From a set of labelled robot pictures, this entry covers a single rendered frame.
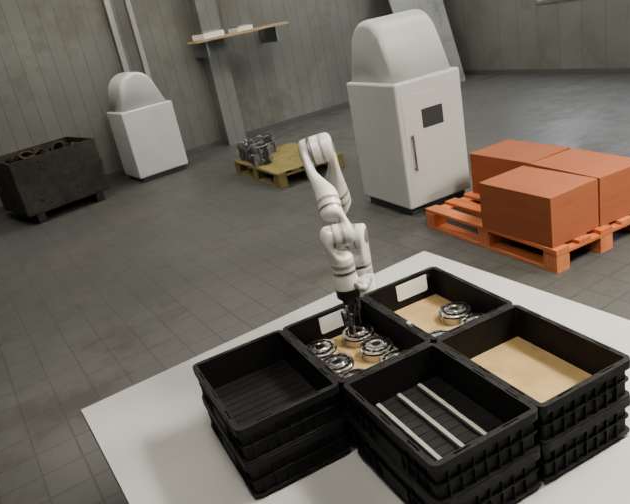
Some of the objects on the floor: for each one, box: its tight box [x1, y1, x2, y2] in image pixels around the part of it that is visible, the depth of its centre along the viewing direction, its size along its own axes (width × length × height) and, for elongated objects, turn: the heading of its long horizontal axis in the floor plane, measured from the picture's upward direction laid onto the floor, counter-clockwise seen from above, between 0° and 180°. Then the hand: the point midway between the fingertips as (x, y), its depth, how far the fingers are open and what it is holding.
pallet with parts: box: [234, 133, 345, 189], centre depth 753 cm, size 131×91×39 cm
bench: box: [81, 251, 630, 504], centre depth 203 cm, size 160×160×70 cm
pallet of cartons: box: [425, 140, 630, 274], centre depth 456 cm, size 136×93×49 cm
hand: (354, 325), depth 198 cm, fingers open, 5 cm apart
